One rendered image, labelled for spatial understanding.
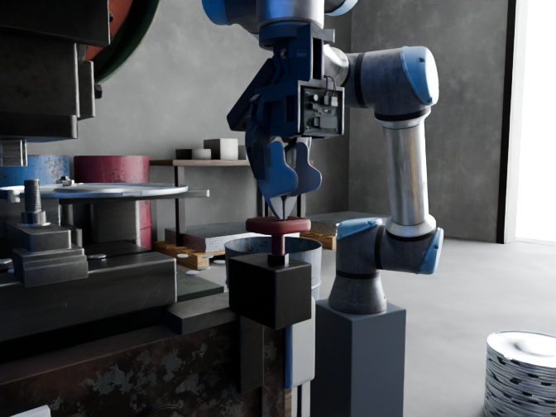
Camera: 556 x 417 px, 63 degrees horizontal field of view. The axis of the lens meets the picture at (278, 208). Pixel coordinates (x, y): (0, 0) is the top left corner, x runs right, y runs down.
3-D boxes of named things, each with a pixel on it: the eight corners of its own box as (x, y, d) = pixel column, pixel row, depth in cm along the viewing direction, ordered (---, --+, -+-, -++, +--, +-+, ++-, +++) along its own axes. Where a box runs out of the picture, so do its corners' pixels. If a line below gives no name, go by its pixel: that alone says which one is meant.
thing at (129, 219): (174, 251, 90) (173, 184, 89) (213, 262, 80) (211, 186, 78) (37, 270, 74) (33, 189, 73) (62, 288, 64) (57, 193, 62)
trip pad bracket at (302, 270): (263, 379, 64) (262, 243, 62) (311, 407, 57) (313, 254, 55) (228, 393, 60) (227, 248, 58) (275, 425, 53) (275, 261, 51)
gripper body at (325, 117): (294, 138, 46) (295, 15, 44) (244, 141, 52) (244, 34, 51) (345, 141, 51) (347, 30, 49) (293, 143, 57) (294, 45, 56)
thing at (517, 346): (467, 342, 149) (467, 339, 149) (523, 327, 163) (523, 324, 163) (555, 378, 124) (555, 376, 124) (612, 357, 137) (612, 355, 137)
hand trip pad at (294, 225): (283, 270, 60) (283, 213, 59) (315, 279, 55) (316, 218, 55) (240, 279, 55) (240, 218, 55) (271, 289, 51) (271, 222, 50)
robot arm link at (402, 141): (388, 253, 123) (367, 45, 98) (447, 258, 115) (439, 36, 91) (376, 280, 113) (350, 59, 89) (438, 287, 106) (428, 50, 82)
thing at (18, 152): (21, 165, 67) (20, 141, 67) (28, 165, 64) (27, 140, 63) (-4, 165, 65) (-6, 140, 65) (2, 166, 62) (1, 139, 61)
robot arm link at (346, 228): (344, 261, 127) (344, 213, 126) (391, 266, 121) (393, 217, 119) (328, 270, 116) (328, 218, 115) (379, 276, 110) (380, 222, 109)
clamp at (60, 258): (47, 253, 61) (43, 176, 60) (88, 277, 48) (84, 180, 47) (-5, 259, 57) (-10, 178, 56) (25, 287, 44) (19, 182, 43)
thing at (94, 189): (221, 192, 71) (221, 187, 71) (11, 203, 52) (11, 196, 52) (144, 185, 93) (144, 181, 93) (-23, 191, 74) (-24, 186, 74)
